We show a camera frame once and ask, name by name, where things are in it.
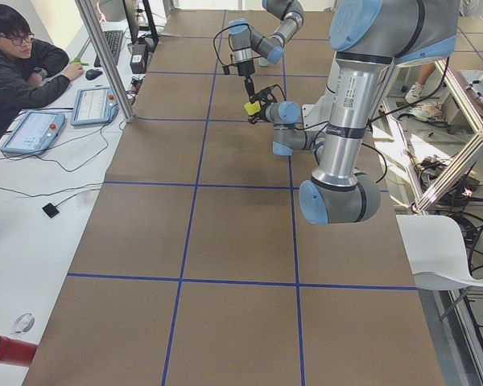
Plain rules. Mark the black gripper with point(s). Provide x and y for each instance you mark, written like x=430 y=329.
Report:
x=262 y=112
x=245 y=70

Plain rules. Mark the yellow plastic cup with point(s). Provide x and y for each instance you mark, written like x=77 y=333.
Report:
x=252 y=108

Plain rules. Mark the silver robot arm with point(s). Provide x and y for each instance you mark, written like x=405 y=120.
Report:
x=370 y=39
x=245 y=40

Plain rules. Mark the green plastic cup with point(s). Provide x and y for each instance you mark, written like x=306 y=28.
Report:
x=263 y=62

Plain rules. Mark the black power adapter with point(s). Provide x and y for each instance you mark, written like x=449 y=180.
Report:
x=138 y=59

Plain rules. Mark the black keyboard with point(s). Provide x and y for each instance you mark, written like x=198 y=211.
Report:
x=114 y=40

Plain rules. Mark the far blue teach pendant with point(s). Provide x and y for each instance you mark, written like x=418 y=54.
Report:
x=94 y=106

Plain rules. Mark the blue teach pendant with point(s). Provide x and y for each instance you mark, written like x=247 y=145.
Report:
x=34 y=133
x=94 y=106

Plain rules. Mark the black computer mouse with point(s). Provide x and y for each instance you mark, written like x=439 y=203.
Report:
x=92 y=74

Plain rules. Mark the green tool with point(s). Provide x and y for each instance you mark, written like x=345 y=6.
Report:
x=78 y=61

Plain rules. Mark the near blue teach pendant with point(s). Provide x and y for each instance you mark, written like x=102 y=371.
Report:
x=34 y=133

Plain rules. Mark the person in black jacket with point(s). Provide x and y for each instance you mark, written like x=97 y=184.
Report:
x=33 y=73

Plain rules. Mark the white chair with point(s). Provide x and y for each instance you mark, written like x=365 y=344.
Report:
x=436 y=252

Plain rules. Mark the small black square device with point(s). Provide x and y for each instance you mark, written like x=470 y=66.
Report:
x=50 y=210

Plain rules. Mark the red cylinder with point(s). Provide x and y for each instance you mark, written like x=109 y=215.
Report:
x=16 y=352

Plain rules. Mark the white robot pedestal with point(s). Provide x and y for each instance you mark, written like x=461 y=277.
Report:
x=314 y=116

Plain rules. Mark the aluminium frame post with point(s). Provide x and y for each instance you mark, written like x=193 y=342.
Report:
x=96 y=35

